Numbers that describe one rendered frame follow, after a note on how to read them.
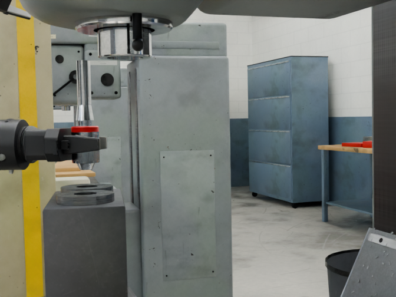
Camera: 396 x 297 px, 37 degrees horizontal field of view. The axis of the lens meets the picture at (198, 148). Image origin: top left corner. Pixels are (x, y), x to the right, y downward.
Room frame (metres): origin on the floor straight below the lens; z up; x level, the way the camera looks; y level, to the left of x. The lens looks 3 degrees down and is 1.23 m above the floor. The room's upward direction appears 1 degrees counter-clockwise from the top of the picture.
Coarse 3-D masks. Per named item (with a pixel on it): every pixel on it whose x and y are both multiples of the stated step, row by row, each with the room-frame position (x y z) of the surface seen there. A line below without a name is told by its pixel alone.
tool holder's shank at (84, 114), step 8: (80, 64) 1.00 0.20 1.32; (88, 64) 1.00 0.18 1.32; (80, 72) 1.00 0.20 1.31; (88, 72) 1.00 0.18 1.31; (80, 80) 1.00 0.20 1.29; (88, 80) 1.00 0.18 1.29; (80, 88) 1.00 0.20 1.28; (88, 88) 1.00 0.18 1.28; (80, 96) 1.00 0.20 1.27; (88, 96) 1.00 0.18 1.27; (80, 104) 1.00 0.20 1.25; (88, 104) 1.00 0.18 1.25; (80, 112) 0.99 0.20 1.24; (88, 112) 1.00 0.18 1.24; (80, 120) 1.00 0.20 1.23; (88, 120) 1.00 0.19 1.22
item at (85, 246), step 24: (72, 192) 0.93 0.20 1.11; (96, 192) 0.92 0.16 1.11; (120, 192) 1.02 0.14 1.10; (48, 216) 0.84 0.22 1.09; (72, 216) 0.85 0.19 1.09; (96, 216) 0.85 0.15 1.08; (120, 216) 0.86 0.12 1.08; (48, 240) 0.84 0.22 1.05; (72, 240) 0.85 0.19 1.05; (96, 240) 0.85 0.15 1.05; (120, 240) 0.86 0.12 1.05; (48, 264) 0.84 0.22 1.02; (72, 264) 0.85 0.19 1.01; (96, 264) 0.85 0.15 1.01; (120, 264) 0.86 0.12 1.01; (48, 288) 0.84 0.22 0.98; (72, 288) 0.85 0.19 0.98; (96, 288) 0.85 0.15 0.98; (120, 288) 0.86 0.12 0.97
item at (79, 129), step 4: (72, 128) 0.99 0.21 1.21; (76, 128) 0.99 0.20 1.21; (80, 128) 0.98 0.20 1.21; (84, 128) 0.98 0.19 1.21; (88, 128) 0.99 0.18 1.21; (92, 128) 0.99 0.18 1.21; (96, 128) 1.00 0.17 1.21; (72, 132) 0.99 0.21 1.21; (76, 132) 0.99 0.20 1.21; (80, 132) 0.98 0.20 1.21
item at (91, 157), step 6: (84, 132) 0.98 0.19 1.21; (90, 132) 0.99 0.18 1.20; (96, 132) 1.00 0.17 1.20; (72, 156) 0.99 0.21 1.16; (78, 156) 0.99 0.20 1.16; (84, 156) 0.98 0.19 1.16; (90, 156) 0.99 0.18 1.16; (96, 156) 1.00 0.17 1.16; (72, 162) 1.00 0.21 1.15; (78, 162) 0.98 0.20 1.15; (84, 162) 0.98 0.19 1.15; (90, 162) 0.99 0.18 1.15; (96, 162) 0.99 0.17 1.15
